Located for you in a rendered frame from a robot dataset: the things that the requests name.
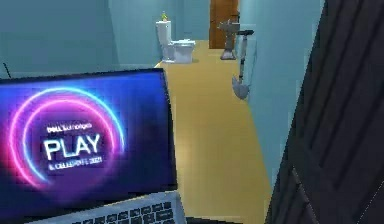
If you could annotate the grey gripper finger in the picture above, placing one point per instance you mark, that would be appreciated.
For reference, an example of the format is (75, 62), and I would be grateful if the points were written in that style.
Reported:
(6, 70)

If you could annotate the silver laptop with black keys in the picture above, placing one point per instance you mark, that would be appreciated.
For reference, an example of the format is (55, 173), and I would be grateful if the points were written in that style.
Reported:
(83, 140)

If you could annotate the small green yellow bottle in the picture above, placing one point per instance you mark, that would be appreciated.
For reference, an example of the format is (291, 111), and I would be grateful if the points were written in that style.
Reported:
(164, 16)

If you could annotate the white toilet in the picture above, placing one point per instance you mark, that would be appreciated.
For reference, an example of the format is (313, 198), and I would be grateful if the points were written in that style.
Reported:
(175, 45)

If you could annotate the brown wooden room door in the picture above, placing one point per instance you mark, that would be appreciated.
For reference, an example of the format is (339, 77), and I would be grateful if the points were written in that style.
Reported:
(220, 23)

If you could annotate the black panelled room door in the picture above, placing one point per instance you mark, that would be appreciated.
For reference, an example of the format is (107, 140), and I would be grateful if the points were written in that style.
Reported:
(340, 126)

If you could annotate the grey pedestal sink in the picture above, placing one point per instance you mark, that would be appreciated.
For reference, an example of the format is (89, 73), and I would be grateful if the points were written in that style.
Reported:
(229, 36)

